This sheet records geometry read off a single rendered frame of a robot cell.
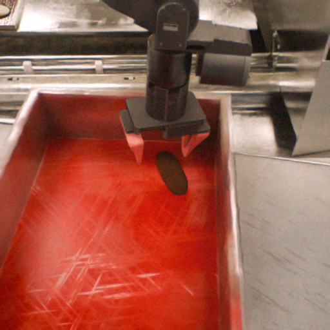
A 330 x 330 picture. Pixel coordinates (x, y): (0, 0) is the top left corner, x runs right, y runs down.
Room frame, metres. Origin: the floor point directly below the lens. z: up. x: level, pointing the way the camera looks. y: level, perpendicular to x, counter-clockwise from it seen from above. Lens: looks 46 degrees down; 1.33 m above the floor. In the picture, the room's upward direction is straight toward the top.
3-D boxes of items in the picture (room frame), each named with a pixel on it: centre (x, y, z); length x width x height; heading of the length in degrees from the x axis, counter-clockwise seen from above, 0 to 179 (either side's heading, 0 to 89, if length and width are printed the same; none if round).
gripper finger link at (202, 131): (0.47, -0.02, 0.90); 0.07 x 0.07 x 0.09; 16
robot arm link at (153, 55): (0.47, -0.01, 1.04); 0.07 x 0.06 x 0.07; 87
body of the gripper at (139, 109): (0.47, 0.00, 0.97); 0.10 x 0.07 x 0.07; 106
